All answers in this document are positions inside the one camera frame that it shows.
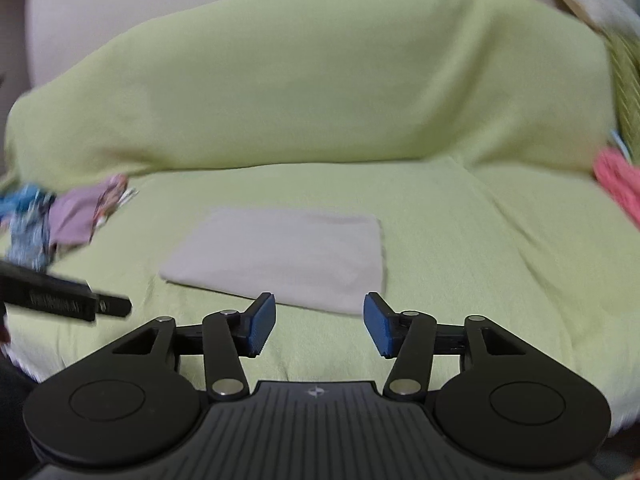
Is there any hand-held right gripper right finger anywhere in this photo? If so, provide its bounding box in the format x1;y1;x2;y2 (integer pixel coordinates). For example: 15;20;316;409
363;292;527;402

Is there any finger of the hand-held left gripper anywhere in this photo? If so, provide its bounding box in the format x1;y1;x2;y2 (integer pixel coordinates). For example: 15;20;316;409
94;293;133;319

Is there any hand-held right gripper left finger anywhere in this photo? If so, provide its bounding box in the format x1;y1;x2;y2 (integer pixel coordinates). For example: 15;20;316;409
112;292;277;402

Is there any light grey tank top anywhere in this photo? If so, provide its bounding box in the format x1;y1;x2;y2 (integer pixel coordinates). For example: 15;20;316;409
158;206;388;317

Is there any blue patterned garment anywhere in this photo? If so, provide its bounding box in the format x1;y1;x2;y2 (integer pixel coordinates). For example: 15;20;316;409
0;183;57;273

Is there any purple garment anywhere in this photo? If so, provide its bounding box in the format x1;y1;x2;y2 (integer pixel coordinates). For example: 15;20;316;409
46;182;113;253

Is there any floral pink garment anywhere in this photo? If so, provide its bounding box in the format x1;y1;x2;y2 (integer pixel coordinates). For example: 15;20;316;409
92;174;138;231

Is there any yellow-green covered sofa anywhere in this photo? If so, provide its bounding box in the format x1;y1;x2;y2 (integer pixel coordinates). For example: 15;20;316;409
0;0;640;433

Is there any pink knitted cloth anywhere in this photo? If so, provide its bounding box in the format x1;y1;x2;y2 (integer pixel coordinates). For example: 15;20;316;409
593;147;640;231

